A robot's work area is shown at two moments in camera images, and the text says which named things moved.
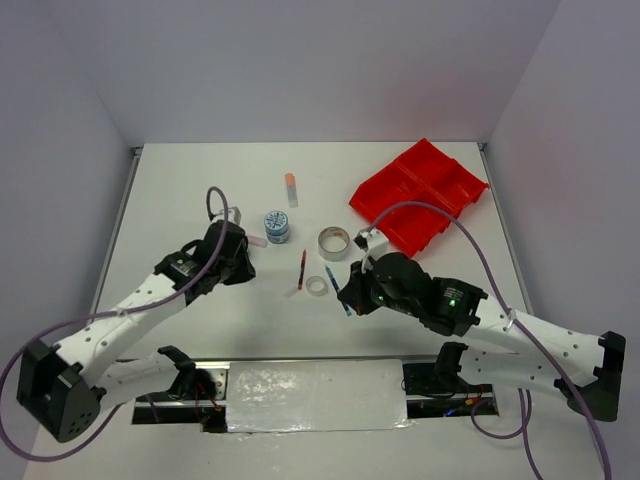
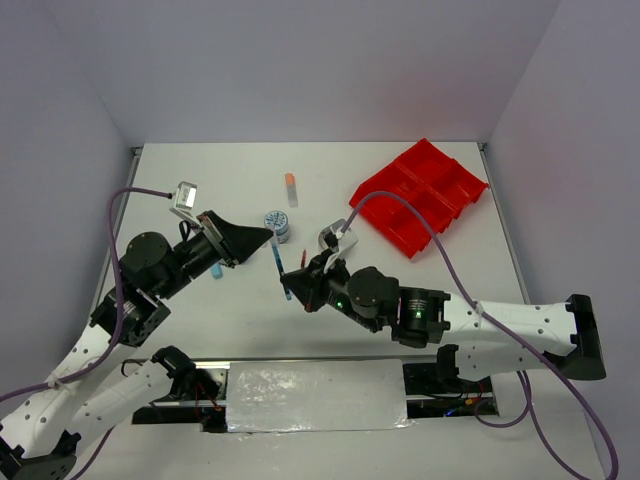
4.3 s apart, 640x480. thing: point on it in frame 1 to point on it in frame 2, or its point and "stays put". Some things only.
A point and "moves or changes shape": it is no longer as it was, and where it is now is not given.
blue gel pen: x=347 y=310 moves or changes shape
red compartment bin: x=430 y=175 stays put
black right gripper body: x=369 y=294 to x=326 y=287
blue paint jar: x=277 y=227 stays put
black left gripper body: x=237 y=270 to x=206 y=246
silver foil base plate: x=314 y=395 stays put
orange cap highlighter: x=292 y=190 stays put
